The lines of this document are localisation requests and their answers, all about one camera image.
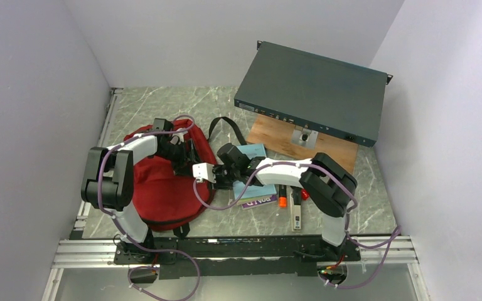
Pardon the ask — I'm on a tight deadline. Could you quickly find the purple Roald Dahl book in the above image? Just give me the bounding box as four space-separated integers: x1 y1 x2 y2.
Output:
241 195 278 210

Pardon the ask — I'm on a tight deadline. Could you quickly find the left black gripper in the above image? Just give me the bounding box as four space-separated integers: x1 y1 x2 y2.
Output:
156 139 201 178

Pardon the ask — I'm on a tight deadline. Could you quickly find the orange capped marker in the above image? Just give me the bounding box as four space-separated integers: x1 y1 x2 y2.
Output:
278 185 287 208

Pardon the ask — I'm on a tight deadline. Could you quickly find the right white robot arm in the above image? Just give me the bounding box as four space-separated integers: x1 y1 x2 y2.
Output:
210 144 358 260

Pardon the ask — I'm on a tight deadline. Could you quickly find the light blue notebook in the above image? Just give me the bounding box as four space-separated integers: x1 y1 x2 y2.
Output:
233 144 277 201

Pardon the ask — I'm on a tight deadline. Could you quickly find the red student backpack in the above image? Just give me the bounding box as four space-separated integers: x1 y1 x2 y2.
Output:
124 119 222 238

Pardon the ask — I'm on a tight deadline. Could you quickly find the wooden board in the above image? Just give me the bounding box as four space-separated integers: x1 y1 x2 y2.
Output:
246 115 358 174

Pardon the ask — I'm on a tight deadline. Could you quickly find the dark teal rack server box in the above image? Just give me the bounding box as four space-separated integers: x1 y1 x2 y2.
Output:
234 41 393 147

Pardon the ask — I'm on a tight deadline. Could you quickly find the red small object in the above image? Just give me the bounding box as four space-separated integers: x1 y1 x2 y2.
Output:
301 189 310 201

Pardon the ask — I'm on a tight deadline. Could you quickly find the green storey treehouse book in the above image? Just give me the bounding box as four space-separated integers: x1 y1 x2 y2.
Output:
237 194 274 206

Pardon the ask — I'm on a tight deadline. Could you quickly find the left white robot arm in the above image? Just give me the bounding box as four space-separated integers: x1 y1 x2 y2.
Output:
80 115 217 263

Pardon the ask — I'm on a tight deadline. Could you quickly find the silver metal bracket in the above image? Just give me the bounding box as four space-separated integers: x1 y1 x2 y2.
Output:
291 127 319 149

